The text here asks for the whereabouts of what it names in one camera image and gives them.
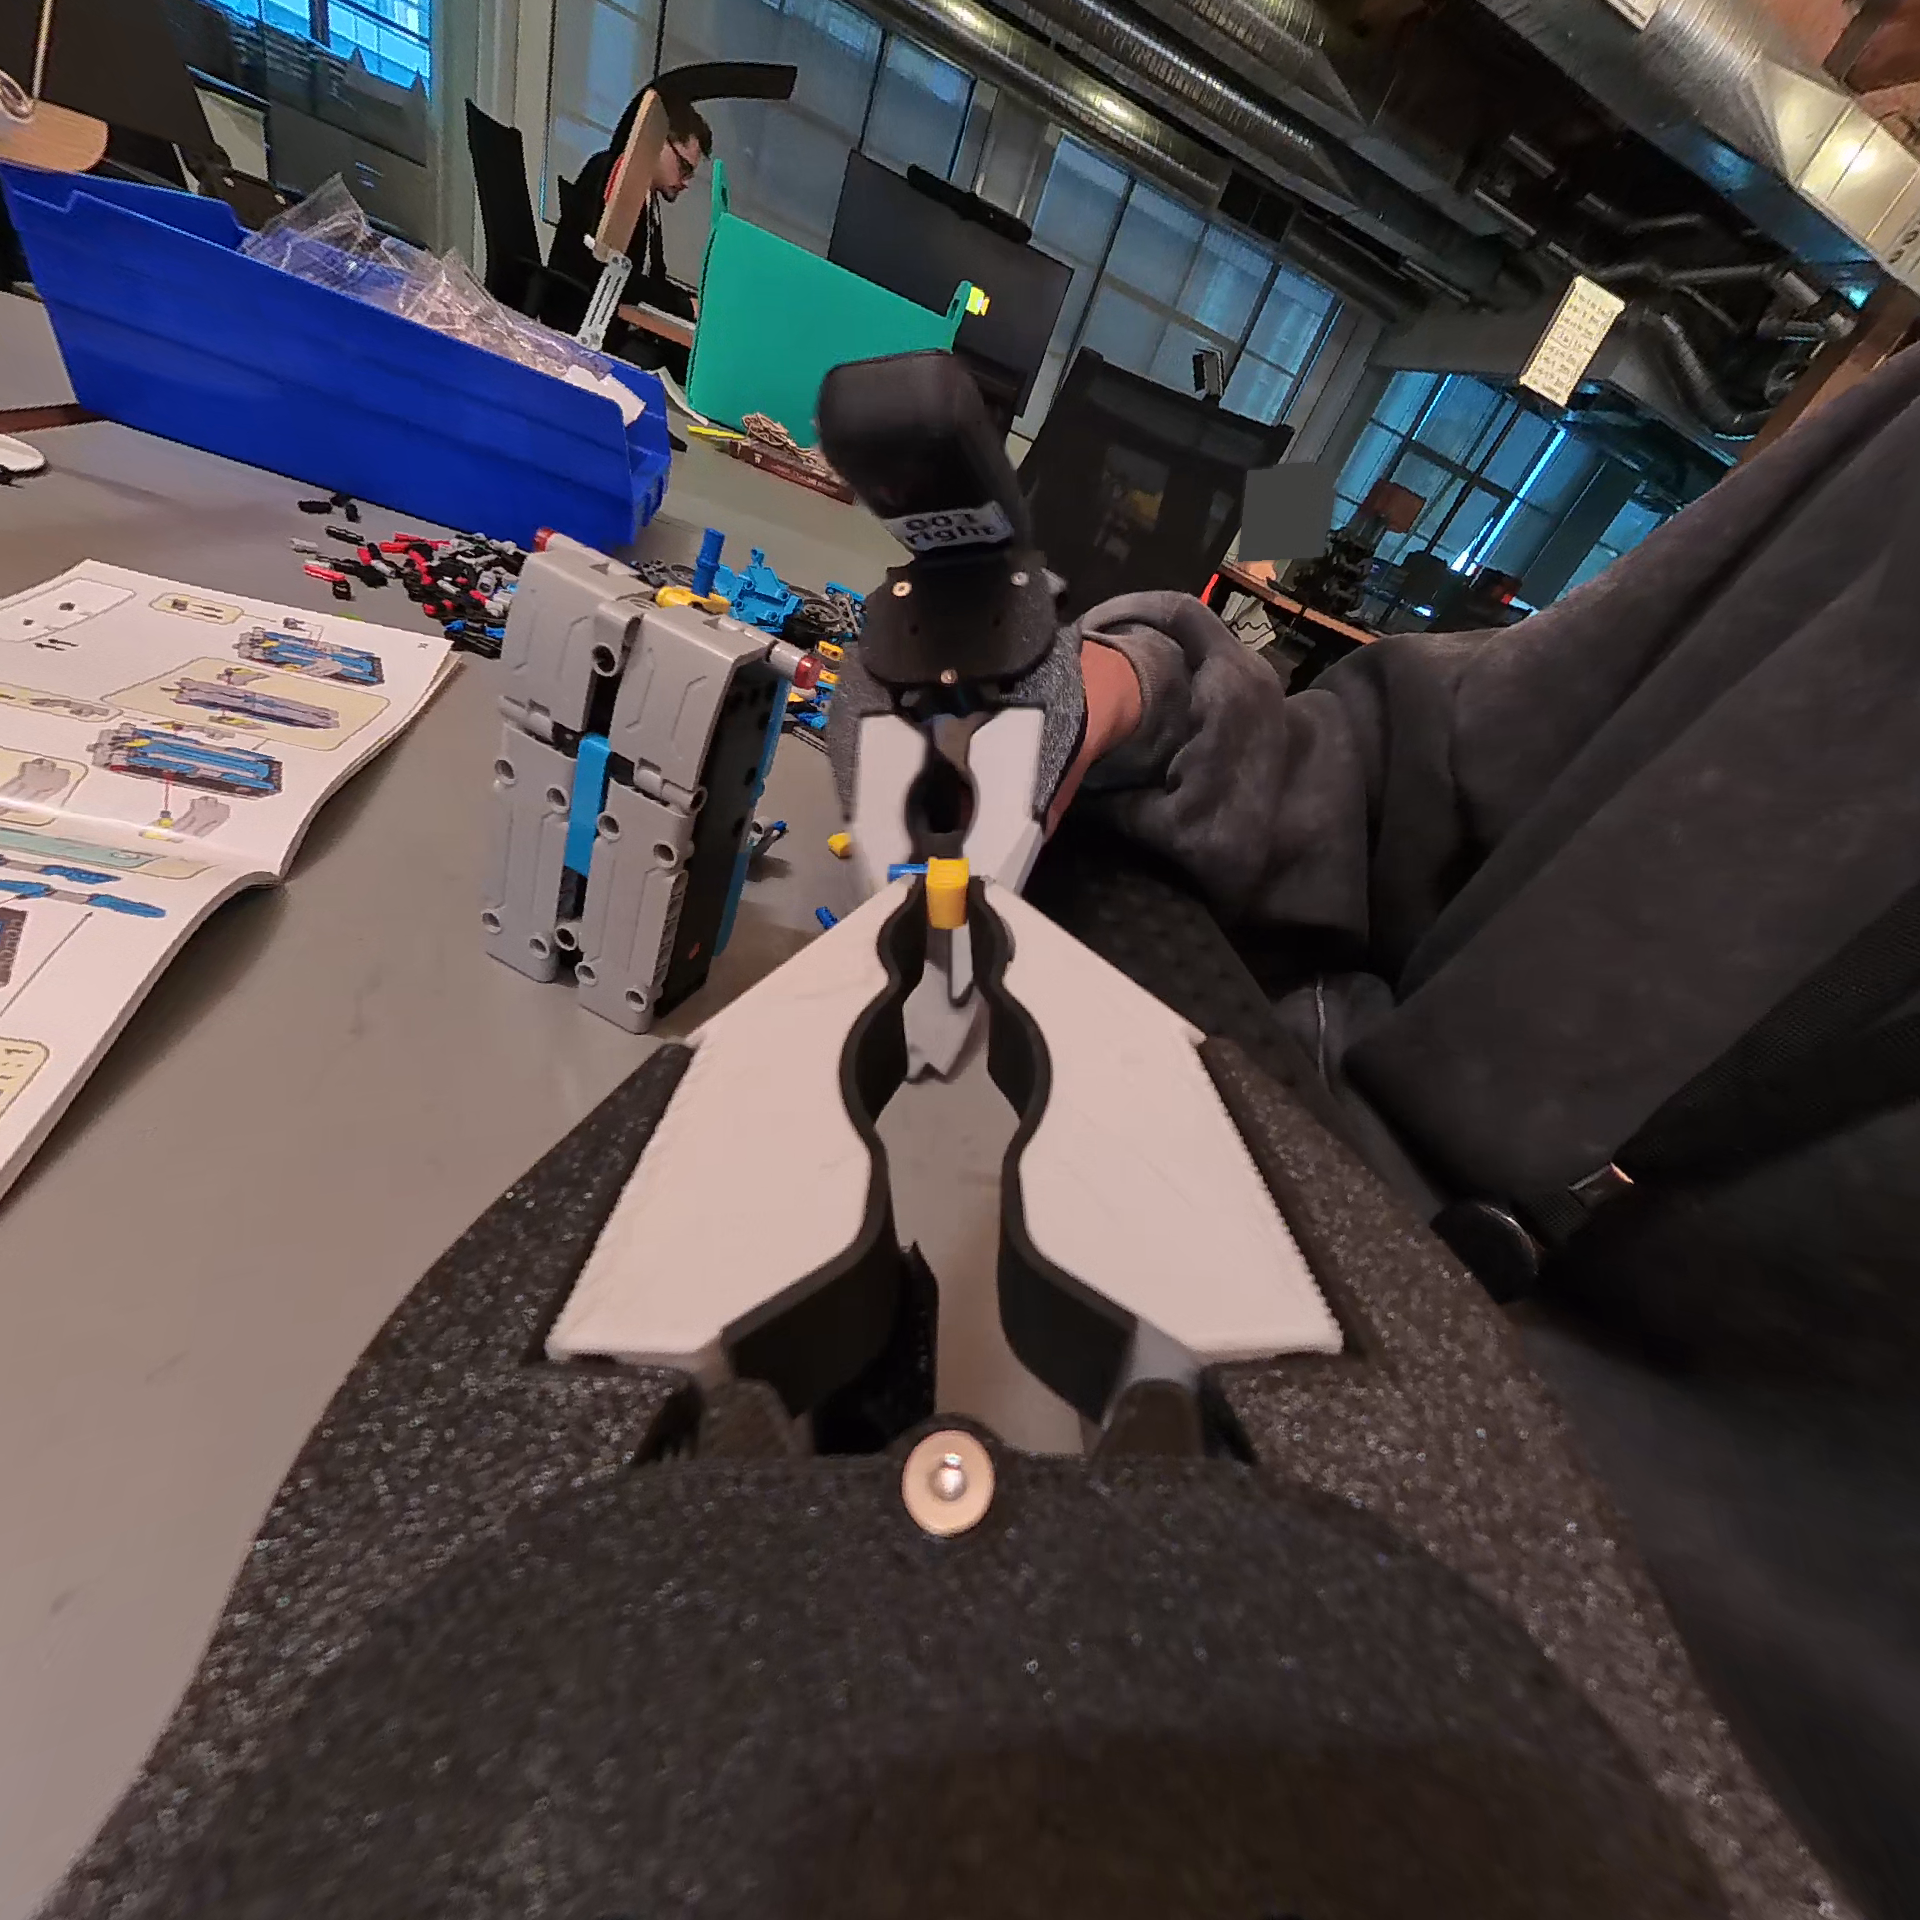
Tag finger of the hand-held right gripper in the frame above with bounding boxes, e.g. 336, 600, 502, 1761
841, 698, 955, 896
955, 707, 1051, 904

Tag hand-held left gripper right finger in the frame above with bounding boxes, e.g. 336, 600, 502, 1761
969, 896, 1347, 1418

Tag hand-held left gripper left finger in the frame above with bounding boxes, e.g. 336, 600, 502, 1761
550, 888, 937, 1414

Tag grey blue toy brick assembly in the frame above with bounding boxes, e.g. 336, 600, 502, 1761
480, 536, 808, 1039

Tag pile of small toy bricks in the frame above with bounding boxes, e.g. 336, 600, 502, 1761
296, 488, 886, 753

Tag brick instruction booklet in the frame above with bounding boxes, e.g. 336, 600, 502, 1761
0, 560, 466, 1203

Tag person's right forearm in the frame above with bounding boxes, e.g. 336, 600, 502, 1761
1051, 586, 1501, 993

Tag grey desk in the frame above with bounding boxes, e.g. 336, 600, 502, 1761
0, 287, 902, 1920

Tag person's right hand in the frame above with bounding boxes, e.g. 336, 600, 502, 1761
1066, 641, 1165, 807

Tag teal board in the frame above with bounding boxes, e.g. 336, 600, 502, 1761
690, 207, 985, 452

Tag black computer monitor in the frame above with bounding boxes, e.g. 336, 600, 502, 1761
829, 151, 1076, 394

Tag clear plastic bags of bricks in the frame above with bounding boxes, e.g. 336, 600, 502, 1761
236, 176, 618, 378

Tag blue plastic bin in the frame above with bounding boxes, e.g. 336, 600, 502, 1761
0, 167, 677, 558

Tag tan board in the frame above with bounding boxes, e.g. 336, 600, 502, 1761
0, 92, 107, 176

